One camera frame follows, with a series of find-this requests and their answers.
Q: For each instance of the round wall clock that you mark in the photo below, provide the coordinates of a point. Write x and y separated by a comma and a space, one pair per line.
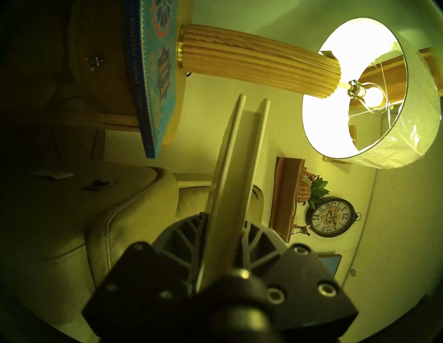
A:
332, 217

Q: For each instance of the black sofa switch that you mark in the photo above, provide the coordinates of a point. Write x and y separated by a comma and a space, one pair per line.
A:
97, 185

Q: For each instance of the live-edge wooden wall shelf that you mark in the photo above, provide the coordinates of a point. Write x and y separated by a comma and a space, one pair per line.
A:
285, 197

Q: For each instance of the small wooden wall shelf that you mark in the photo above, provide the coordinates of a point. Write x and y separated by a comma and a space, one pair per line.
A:
335, 160

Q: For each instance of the round wooden side table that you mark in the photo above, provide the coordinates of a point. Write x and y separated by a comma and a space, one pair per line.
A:
110, 34

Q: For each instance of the white sofa tag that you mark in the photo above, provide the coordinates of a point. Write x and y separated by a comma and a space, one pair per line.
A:
52, 174

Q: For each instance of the plant in wicker pot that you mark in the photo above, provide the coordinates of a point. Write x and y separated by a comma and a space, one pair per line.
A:
318, 192

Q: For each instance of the table lamp with wooden column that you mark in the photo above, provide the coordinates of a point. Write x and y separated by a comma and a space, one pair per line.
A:
259, 58

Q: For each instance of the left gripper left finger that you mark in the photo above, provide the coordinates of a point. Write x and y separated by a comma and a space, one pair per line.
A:
145, 287

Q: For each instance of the beige leather sofa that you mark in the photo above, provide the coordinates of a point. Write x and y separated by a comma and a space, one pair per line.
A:
69, 224

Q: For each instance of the cream Amish hardcover book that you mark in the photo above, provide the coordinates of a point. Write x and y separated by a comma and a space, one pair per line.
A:
232, 173

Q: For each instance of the blue Rumi poems book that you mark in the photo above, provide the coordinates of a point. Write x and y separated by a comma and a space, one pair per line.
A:
155, 86

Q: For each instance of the framed landscape painting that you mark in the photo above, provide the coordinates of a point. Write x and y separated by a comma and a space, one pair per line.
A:
330, 264

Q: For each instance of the metal drawer knob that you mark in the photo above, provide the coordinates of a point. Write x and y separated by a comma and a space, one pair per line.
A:
95, 61

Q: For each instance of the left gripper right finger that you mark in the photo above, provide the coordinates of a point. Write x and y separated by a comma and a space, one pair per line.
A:
308, 287

